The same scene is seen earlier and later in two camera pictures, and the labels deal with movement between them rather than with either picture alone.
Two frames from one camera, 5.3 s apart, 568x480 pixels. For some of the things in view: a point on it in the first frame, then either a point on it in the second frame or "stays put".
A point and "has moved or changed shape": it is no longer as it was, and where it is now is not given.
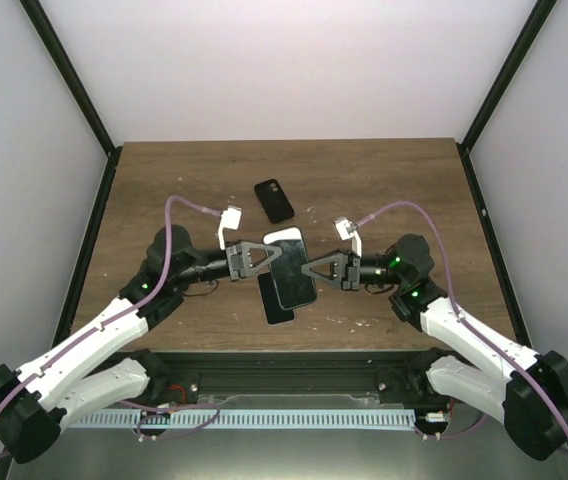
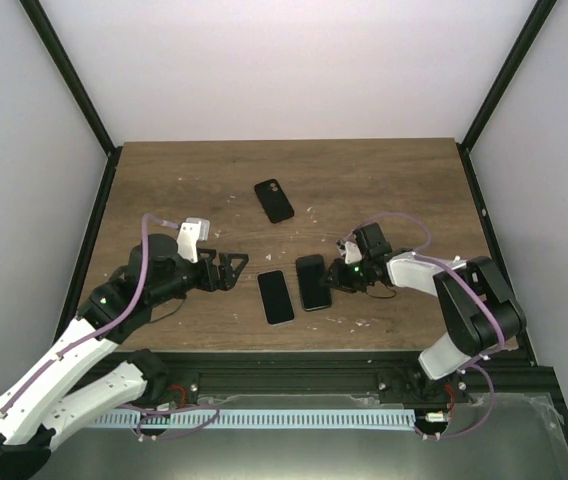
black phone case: [274, 201] stays put
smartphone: [293, 287] has moved or changed shape
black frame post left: [58, 54] stays put
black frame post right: [539, 17] stays put
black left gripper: [241, 250] → [226, 282]
